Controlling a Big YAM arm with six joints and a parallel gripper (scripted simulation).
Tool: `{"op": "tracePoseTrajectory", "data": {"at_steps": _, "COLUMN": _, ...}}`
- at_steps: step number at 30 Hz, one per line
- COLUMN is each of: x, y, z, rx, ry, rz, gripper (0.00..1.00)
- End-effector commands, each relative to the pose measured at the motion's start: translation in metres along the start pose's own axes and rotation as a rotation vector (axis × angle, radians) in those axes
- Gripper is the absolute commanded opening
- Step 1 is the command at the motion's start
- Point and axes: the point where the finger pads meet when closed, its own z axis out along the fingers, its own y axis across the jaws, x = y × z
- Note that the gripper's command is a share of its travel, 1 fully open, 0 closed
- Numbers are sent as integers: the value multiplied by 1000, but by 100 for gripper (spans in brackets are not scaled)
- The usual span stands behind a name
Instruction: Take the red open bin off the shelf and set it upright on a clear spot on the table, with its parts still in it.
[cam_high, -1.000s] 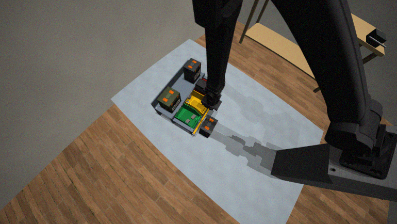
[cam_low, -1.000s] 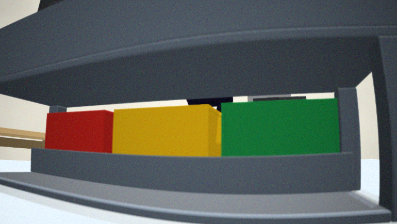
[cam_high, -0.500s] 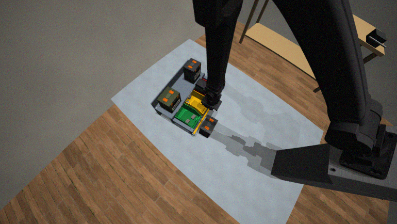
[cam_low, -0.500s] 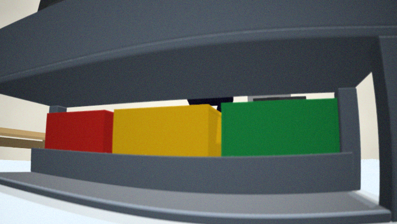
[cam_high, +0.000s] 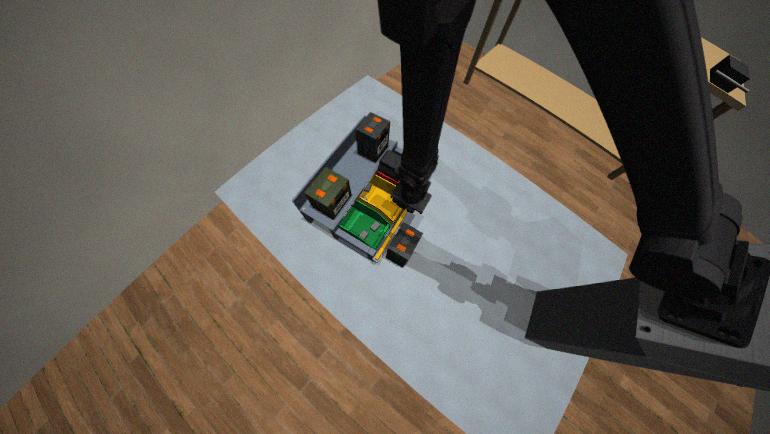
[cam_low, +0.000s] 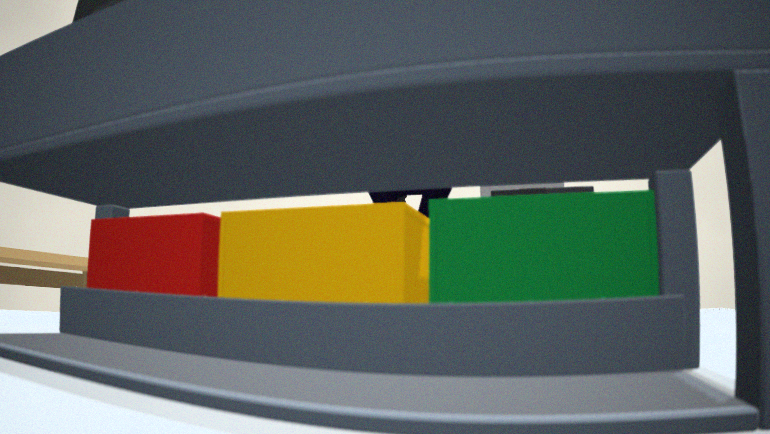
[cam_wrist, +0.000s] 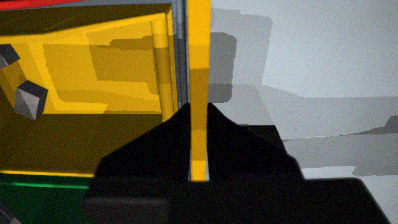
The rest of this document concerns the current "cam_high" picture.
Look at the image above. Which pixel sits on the yellow vertical bar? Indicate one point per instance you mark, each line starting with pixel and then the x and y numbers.
pixel 391 234

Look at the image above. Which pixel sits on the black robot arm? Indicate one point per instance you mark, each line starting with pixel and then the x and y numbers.
pixel 645 64

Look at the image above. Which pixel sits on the dark grey shelf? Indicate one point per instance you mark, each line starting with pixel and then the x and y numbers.
pixel 347 162

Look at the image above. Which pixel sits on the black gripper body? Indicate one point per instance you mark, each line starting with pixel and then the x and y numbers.
pixel 410 202

